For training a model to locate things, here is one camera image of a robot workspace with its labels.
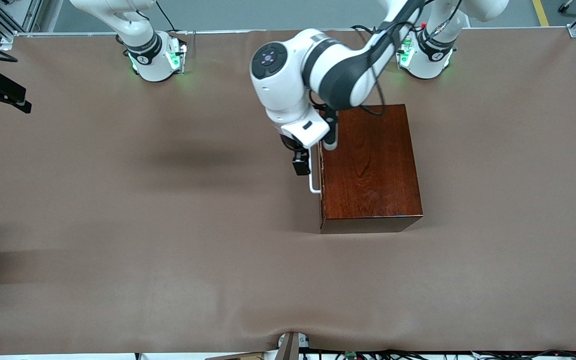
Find wooden drawer with white handle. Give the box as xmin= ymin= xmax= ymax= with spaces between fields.
xmin=308 ymin=148 xmax=325 ymax=221

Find dark wooden drawer cabinet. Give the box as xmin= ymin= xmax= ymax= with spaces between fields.
xmin=318 ymin=104 xmax=424 ymax=235

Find brown table cover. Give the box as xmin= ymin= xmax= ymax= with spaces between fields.
xmin=0 ymin=27 xmax=576 ymax=357

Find black left base cables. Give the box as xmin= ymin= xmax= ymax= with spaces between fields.
xmin=350 ymin=24 xmax=405 ymax=54

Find black right base cable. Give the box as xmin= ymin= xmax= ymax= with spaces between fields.
xmin=155 ymin=0 xmax=180 ymax=34

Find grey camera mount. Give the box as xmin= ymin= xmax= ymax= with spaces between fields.
xmin=274 ymin=331 xmax=312 ymax=360

